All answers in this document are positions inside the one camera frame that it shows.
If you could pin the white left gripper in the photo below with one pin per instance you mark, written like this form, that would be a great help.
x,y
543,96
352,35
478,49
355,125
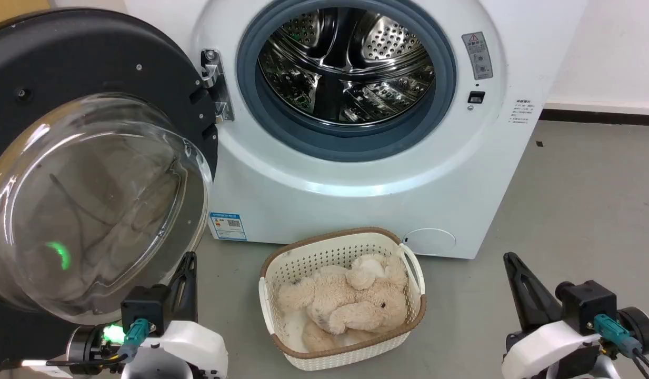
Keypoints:
x,y
192,347

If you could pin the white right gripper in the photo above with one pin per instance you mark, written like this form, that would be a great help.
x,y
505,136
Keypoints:
x,y
545,347

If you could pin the washer door with glass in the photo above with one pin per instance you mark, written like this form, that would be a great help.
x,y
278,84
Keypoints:
x,y
87,68

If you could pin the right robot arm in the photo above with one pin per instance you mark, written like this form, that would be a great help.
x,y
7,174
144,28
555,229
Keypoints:
x,y
640,326

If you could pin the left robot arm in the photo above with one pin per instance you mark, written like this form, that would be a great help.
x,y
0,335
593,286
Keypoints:
x,y
87,347

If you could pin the white front-load washing machine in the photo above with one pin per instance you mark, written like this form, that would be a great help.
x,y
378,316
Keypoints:
x,y
461,173

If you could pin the black door latch slot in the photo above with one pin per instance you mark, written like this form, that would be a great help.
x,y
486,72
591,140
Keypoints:
x,y
476,97

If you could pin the metal door hinge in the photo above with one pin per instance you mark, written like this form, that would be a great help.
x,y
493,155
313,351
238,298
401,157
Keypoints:
x,y
219,84

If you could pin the blue energy label sticker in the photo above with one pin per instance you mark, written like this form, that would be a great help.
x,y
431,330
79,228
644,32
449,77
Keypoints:
x,y
228,226

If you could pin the cream plastic laundry basket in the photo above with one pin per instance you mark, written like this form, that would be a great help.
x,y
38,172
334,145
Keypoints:
x,y
287,263

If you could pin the round white filter cover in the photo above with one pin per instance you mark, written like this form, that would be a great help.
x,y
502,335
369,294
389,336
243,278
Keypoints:
x,y
430,241

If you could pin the beige plush toy dog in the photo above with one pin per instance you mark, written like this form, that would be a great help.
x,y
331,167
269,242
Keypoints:
x,y
356,302

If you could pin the grey warning sticker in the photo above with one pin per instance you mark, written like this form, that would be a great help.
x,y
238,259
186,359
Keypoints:
x,y
478,55

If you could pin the stainless steel washer drum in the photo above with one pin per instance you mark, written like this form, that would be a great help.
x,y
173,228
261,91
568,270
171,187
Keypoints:
x,y
350,58

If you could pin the yellow wooden panel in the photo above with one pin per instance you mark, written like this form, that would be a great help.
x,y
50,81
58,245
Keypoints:
x,y
13,9

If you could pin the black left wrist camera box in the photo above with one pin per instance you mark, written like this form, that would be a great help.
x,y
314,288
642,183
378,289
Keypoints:
x,y
144,308

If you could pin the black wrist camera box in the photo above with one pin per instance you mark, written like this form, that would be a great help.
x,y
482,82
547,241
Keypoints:
x,y
144,308
587,305

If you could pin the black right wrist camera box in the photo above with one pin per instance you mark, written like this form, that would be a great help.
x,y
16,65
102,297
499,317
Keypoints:
x,y
587,305

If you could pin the dark wall baseboard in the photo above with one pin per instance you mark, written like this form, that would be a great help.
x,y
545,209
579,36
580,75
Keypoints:
x,y
603,116

